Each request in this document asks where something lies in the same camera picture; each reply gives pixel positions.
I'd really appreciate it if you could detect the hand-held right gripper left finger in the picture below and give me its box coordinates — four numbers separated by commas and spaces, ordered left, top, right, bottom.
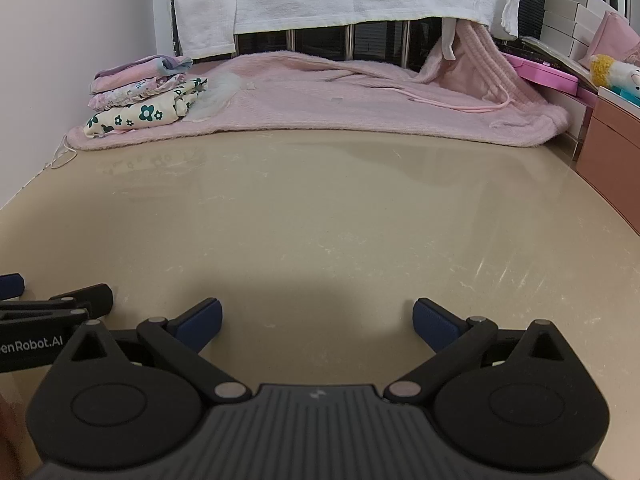
52, 297, 253, 403

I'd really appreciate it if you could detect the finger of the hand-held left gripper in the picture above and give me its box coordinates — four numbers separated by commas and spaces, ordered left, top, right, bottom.
0, 284, 115, 321
0, 273, 26, 301

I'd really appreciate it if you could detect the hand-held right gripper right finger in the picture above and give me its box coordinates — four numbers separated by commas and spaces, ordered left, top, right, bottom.
382, 297, 588, 403

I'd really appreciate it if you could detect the white green-flowered garment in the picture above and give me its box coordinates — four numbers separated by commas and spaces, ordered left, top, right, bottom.
85, 77, 208, 139

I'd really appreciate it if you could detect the pink small-floral folded garment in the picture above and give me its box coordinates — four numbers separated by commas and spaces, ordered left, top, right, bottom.
89, 79, 188, 111

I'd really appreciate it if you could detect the white fluffy cloth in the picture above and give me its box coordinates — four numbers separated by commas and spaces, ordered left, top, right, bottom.
192, 72, 246, 123

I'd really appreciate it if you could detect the salmon pink storage box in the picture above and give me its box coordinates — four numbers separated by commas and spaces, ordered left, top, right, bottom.
575, 87, 640, 236

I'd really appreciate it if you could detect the purple pink folded garment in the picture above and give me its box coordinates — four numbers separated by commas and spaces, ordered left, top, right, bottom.
91, 55, 194, 95

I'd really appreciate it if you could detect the white box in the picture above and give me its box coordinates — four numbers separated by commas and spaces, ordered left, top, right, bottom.
560, 92, 596, 161

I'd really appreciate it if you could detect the pink fleece blanket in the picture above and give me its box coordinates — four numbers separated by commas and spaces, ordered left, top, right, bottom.
67, 17, 571, 152

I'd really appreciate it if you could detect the pink plastic case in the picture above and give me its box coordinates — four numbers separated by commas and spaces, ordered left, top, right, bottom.
502, 52, 581, 95

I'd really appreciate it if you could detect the dark flat tray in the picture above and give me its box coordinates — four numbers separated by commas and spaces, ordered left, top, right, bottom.
517, 35, 601, 93

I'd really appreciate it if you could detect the yellow white plush toy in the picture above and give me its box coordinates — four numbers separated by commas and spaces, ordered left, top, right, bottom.
587, 54, 640, 98

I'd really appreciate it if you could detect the stack of white boxes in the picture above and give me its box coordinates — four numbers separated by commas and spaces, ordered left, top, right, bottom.
540, 0, 621, 61

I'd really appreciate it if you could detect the pink pouch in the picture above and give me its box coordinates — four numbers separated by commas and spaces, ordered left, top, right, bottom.
592, 10, 640, 66

